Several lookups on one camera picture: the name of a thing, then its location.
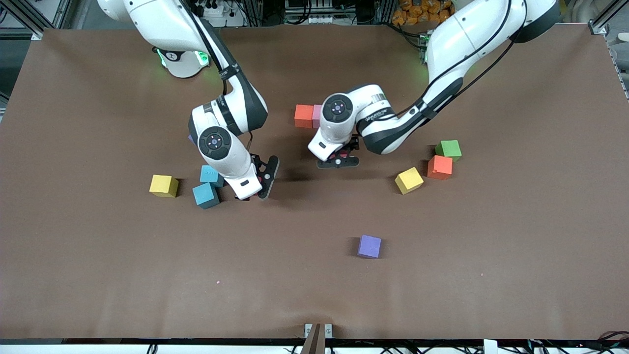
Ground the orange foam cube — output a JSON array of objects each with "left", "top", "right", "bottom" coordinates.
[
  {"left": 294, "top": 104, "right": 315, "bottom": 129},
  {"left": 427, "top": 155, "right": 453, "bottom": 180}
]

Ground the blue foam cube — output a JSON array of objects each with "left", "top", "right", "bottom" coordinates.
[
  {"left": 192, "top": 182, "right": 220, "bottom": 209},
  {"left": 200, "top": 165, "right": 224, "bottom": 188}
]

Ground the yellow foam cube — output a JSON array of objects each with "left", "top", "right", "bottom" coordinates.
[
  {"left": 149, "top": 175, "right": 179, "bottom": 198},
  {"left": 395, "top": 167, "right": 425, "bottom": 195}
]

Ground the green foam cube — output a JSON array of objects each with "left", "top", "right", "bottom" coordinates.
[{"left": 434, "top": 140, "right": 462, "bottom": 162}]

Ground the table cover sheet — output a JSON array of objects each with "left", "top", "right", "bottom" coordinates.
[{"left": 0, "top": 24, "right": 629, "bottom": 341}]

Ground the white electronics box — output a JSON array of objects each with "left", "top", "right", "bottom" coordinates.
[{"left": 285, "top": 0, "right": 340, "bottom": 25}]

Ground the orange yellow object pile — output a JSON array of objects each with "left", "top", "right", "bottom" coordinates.
[{"left": 392, "top": 0, "right": 455, "bottom": 25}]

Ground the white power strip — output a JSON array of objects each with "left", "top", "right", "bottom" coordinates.
[{"left": 194, "top": 0, "right": 246, "bottom": 28}]

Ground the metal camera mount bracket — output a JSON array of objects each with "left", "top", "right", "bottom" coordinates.
[{"left": 304, "top": 323, "right": 333, "bottom": 354}]

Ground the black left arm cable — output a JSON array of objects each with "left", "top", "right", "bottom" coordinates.
[{"left": 393, "top": 0, "right": 529, "bottom": 118}]

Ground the black cable bundle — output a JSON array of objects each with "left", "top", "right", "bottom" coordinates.
[{"left": 526, "top": 330, "right": 629, "bottom": 354}]

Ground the silver aluminium frame rail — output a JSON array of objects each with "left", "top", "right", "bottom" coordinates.
[
  {"left": 0, "top": 0, "right": 74, "bottom": 41},
  {"left": 587, "top": 0, "right": 629, "bottom": 101}
]

